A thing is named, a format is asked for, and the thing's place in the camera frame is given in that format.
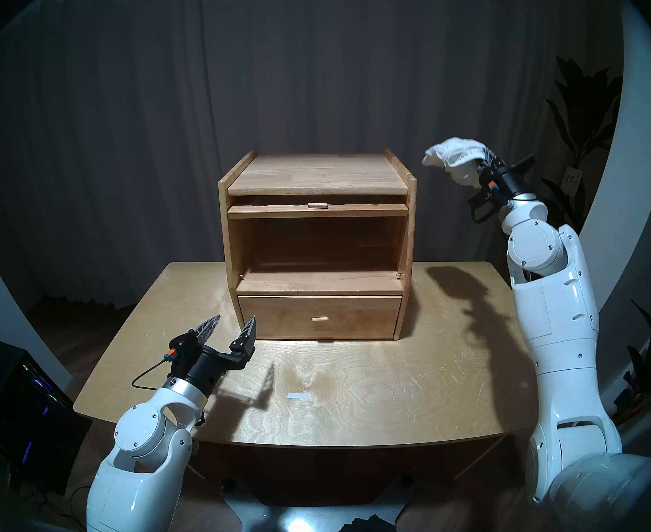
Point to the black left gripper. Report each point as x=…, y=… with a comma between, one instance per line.
x=209, y=367

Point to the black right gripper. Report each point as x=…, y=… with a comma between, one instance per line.
x=514, y=184

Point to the white pants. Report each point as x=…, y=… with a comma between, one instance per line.
x=453, y=151

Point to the wooden door ribbed glass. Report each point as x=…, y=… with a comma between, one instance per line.
x=359, y=210

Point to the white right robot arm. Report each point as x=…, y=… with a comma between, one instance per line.
x=558, y=326

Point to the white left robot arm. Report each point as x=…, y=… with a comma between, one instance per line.
x=137, y=436

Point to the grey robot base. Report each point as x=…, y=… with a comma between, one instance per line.
x=281, y=514

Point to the wooden drawer with knob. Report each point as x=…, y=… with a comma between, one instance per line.
x=281, y=317

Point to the white plant tag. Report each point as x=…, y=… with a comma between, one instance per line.
x=572, y=179

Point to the tall dark leafy plant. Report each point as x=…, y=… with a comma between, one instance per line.
x=586, y=104

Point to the wooden cabinet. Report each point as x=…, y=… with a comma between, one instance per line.
x=314, y=173

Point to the black computer tower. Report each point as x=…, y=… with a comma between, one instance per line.
x=32, y=414

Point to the pleated curtain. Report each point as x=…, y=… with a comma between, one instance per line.
x=137, y=121

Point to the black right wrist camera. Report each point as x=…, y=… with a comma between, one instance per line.
x=489, y=184

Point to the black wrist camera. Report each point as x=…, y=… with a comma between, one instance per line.
x=489, y=184
x=179, y=351

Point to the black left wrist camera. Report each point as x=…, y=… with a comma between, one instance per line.
x=179, y=351

